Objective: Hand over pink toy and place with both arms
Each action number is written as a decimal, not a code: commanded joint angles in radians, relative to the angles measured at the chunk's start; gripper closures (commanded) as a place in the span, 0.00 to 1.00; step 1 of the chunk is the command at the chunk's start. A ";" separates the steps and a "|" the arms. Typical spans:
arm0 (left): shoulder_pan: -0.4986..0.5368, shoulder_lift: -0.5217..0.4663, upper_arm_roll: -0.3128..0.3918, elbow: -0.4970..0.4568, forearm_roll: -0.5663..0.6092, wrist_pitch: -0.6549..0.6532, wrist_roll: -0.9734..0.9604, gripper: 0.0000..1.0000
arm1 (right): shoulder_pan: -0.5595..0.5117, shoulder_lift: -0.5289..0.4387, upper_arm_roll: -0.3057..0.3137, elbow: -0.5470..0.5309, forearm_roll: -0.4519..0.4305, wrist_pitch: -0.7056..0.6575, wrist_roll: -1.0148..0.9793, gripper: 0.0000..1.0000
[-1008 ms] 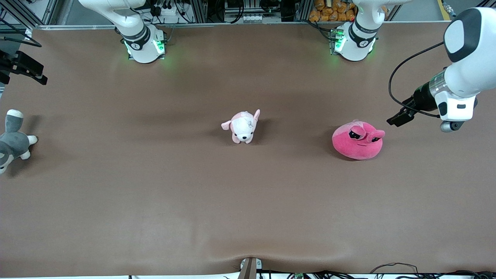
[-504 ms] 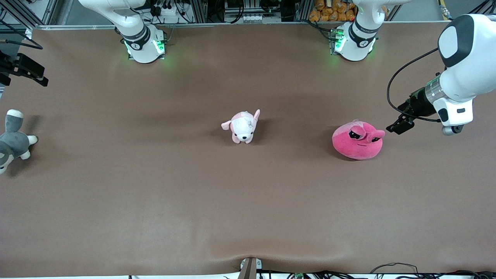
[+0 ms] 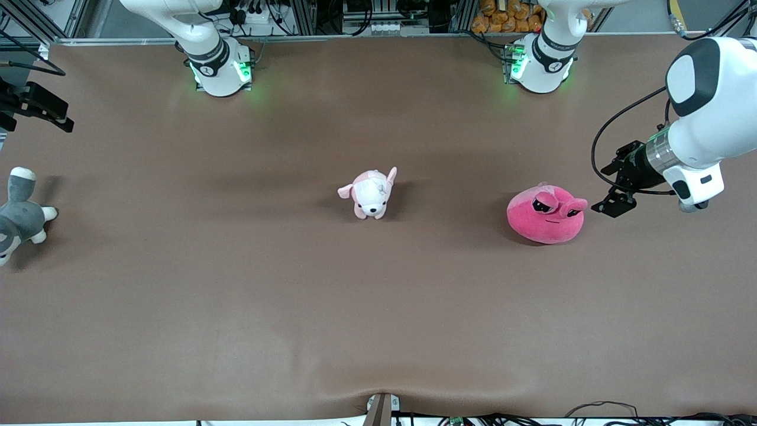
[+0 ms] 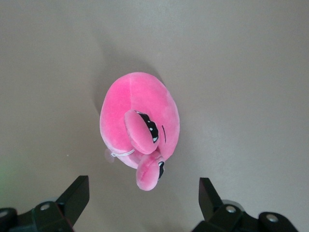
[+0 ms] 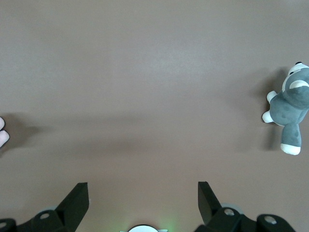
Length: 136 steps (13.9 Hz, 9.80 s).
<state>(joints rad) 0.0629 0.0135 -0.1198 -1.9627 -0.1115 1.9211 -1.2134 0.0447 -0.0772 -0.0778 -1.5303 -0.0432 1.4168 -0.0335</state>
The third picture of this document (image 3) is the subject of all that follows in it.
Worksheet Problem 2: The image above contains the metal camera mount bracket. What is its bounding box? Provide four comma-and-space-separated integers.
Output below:
363, 392, 401, 426

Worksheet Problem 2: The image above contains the brown table cover mat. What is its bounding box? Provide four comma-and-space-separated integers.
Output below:
0, 33, 757, 424

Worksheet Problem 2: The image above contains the bundle of black cables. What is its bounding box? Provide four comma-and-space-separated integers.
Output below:
435, 401, 757, 426

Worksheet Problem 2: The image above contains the white connector block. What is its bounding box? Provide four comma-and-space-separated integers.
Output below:
369, 22, 416, 36

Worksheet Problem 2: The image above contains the white power strip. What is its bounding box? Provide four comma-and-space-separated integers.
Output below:
235, 8, 280, 25

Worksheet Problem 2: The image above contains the bright pink blob plush toy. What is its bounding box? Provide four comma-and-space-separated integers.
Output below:
506, 183, 589, 246

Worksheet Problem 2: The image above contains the pale pink dog plush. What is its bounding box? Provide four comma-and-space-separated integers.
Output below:
337, 167, 398, 221

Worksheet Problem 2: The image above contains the pile of orange plush toys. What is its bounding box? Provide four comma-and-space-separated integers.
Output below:
471, 0, 546, 34

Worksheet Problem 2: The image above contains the grey white husky plush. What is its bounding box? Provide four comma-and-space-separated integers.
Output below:
0, 167, 59, 267

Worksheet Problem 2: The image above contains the aluminium frame rail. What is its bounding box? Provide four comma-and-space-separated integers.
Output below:
50, 33, 713, 46

